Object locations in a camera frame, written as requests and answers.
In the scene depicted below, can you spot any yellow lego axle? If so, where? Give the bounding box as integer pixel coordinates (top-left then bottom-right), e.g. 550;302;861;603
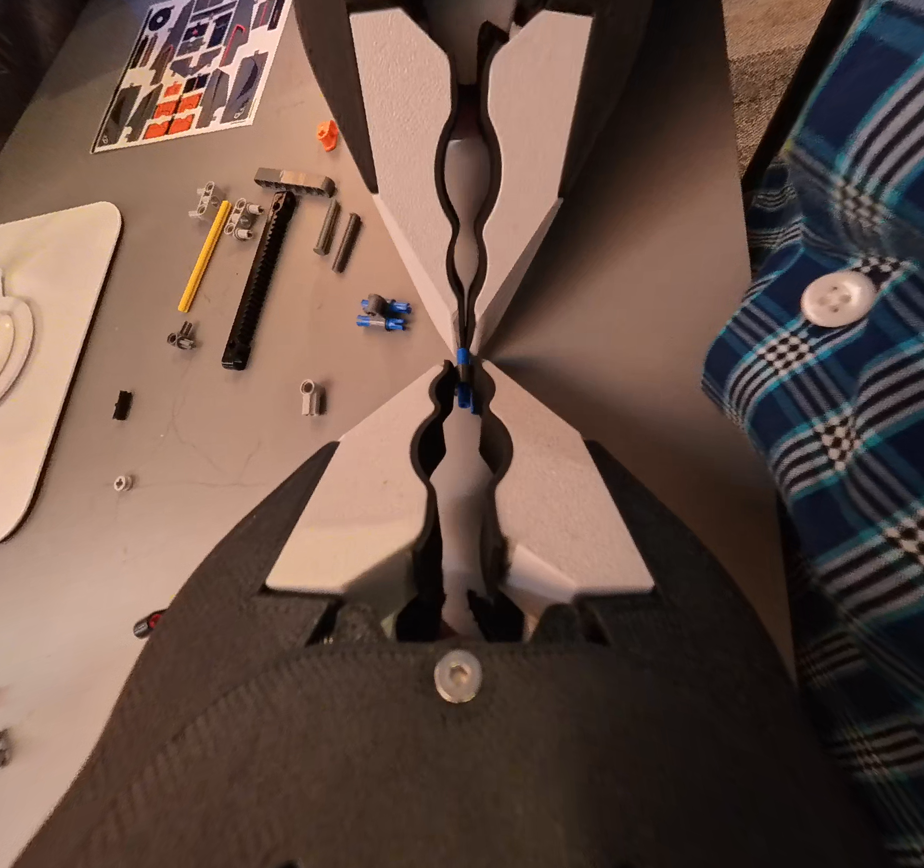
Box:
178;200;232;314

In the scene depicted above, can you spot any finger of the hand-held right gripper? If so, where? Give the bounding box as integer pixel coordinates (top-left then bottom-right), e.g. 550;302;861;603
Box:
348;7;474;355
466;10;590;363

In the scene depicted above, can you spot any lego sticker sheet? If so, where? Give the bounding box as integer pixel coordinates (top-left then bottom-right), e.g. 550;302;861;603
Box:
90;0;293;154

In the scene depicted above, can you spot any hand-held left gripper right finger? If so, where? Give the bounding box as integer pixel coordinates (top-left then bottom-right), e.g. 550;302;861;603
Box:
476;360;658;634

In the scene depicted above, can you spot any black metal leg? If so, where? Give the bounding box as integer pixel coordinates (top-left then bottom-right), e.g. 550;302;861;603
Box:
742;0;889;186

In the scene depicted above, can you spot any person in blue plaid shirt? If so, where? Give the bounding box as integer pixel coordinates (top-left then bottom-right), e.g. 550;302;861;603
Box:
702;0;924;868

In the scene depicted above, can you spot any white rounded base board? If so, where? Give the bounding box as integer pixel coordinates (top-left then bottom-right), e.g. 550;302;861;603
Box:
0;201;122;544

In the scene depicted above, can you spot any dark grey lego beam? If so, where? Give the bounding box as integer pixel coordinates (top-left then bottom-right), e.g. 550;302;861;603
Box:
253;168;336;197

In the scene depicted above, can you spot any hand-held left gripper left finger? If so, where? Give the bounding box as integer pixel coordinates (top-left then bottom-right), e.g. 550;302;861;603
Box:
263;361;451;634

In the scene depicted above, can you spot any black lego gear rack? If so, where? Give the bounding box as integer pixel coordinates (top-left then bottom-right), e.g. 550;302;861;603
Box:
221;193;297;371

